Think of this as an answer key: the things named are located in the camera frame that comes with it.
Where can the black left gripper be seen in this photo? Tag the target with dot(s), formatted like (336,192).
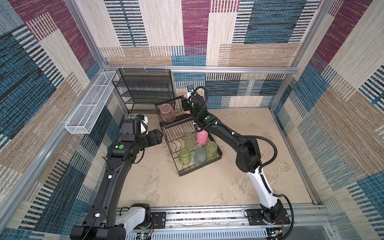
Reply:
(155,138)

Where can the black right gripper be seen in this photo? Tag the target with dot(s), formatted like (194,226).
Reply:
(184,104)

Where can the translucent pink cup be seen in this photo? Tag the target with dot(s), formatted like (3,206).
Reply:
(168,114)

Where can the pink cup edge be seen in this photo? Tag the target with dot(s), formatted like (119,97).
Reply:
(202,137)

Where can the pale green translucent cup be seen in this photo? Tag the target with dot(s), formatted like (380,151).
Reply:
(190,142)

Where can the bright green translucent cup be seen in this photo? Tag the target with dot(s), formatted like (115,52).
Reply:
(212,150)

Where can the teal translucent cup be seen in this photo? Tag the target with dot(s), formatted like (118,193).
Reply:
(200,156)

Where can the opaque pink cup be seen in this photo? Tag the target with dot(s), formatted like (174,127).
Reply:
(186,105)

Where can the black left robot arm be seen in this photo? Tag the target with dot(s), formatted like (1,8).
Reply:
(100,222)

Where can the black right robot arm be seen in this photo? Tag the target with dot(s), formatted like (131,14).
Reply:
(248,158)

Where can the black mesh shelf unit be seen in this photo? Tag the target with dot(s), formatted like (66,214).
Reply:
(141,89)

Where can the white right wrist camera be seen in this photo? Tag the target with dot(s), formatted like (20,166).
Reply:
(190,90)

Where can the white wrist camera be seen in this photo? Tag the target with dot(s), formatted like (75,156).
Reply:
(143,121)
(190,90)

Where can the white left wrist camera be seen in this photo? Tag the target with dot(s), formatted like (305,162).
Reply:
(143,121)

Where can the black wire dish rack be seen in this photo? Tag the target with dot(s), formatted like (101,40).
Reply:
(176,125)

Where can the white wire wall basket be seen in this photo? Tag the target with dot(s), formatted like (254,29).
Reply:
(90,108)

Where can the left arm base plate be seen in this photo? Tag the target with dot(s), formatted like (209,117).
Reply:
(156,220)

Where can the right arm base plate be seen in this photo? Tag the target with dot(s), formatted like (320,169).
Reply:
(256,218)

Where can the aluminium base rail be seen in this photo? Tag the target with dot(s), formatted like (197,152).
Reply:
(308,222)

